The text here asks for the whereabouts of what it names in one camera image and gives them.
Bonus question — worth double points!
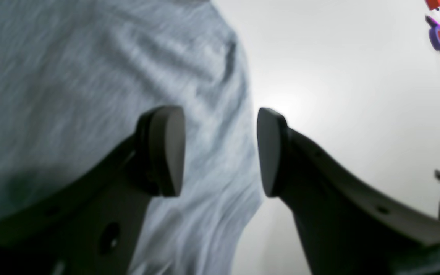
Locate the grey T-shirt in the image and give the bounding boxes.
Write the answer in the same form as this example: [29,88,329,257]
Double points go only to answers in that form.
[0,0,262,275]

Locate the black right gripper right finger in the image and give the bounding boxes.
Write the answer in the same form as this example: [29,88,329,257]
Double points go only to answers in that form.
[257,108,440,275]

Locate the purple tape roll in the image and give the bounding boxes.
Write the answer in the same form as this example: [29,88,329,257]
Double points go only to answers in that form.
[425,15,440,52]

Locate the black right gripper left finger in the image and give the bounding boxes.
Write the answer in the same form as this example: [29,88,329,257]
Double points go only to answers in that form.
[0,105,186,275]

